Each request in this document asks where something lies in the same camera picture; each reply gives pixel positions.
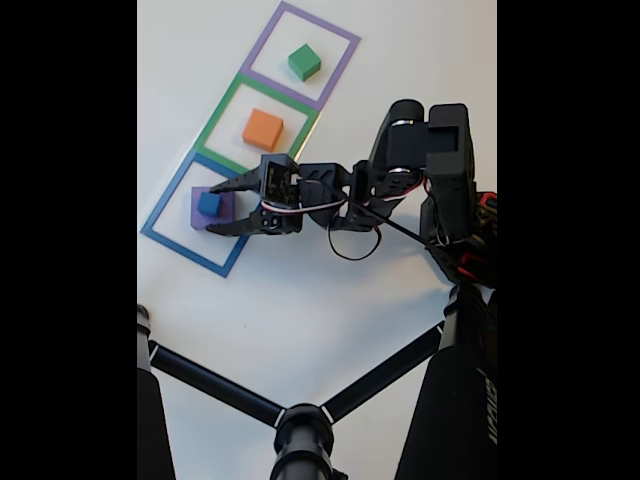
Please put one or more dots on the red black table clamp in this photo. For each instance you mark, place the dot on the red black table clamp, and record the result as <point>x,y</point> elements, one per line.
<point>472,265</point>

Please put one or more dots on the black camera tripod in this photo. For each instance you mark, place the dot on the black camera tripod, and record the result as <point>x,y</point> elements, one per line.
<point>450,400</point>

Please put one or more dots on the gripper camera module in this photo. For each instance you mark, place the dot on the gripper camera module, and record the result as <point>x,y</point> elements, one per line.
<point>280,180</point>

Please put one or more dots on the purple block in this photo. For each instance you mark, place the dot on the purple block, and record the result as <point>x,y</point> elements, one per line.
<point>197,212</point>

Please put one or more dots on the orange block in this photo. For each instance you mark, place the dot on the orange block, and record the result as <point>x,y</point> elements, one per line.
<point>262,130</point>

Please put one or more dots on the green square frame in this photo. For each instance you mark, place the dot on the green square frame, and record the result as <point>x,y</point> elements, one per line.
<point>215,115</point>

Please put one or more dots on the small blue cube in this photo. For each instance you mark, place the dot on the small blue cube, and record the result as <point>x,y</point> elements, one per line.
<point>209,204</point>

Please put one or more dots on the blue square frame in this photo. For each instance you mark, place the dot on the blue square frame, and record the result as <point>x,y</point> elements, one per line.
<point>165,200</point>

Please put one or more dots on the purple square frame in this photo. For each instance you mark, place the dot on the purple square frame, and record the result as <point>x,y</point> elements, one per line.
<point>260,50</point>

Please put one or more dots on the green cube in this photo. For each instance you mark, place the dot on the green cube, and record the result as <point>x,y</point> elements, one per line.
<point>304,61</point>

